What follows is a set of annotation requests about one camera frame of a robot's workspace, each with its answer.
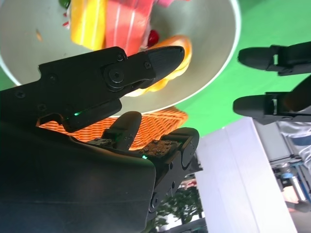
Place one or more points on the green leafy plant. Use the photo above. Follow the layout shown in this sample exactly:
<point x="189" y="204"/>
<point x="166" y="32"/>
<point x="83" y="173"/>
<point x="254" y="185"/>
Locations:
<point x="184" y="204"/>

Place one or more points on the yellow cake slice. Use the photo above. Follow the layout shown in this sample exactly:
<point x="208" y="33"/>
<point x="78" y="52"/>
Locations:
<point x="87" y="24"/>

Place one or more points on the pale green bowl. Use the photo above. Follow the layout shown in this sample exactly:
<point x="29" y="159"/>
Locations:
<point x="206" y="36"/>

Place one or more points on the white partition wall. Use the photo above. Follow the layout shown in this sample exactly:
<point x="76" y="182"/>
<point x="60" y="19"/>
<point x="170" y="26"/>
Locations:
<point x="230" y="182"/>

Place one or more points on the orange wicker basket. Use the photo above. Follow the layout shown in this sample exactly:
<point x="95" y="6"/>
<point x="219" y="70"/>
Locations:
<point x="158" y="126"/>

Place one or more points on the salmon pink cake slice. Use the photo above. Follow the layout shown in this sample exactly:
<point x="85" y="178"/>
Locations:
<point x="126" y="24"/>

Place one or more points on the green tablecloth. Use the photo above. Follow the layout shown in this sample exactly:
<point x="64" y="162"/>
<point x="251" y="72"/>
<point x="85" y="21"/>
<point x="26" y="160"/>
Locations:
<point x="267" y="19"/>

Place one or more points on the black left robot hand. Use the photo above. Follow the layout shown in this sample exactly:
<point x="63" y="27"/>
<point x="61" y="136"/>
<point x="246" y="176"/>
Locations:
<point x="255" y="58"/>

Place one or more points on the orange striped croissant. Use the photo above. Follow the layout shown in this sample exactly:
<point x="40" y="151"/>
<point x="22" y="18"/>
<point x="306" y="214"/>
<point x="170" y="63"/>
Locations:
<point x="176" y="40"/>

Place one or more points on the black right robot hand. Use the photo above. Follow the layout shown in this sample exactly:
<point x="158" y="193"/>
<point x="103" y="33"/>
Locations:
<point x="73" y="182"/>

